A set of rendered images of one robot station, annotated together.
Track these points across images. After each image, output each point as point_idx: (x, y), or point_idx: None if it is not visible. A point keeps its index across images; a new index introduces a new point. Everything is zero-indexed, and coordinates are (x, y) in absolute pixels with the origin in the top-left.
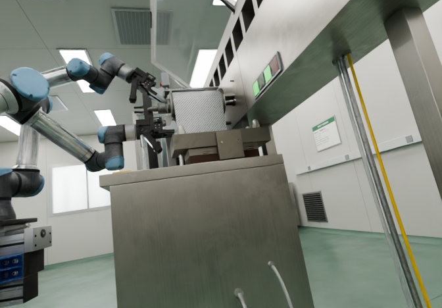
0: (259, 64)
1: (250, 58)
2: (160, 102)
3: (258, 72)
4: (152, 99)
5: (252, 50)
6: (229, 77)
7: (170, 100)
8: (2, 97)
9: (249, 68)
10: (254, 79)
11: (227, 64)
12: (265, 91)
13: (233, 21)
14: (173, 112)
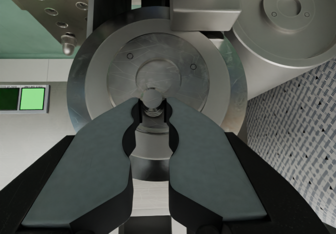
0: (4, 130)
1: (33, 161)
2: (150, 94)
3: (16, 122)
4: (228, 155)
5: (14, 167)
6: (166, 187)
7: (108, 99)
8: None
9: (46, 145)
10: (38, 119)
11: (171, 227)
12: (8, 82)
13: None
14: (102, 24)
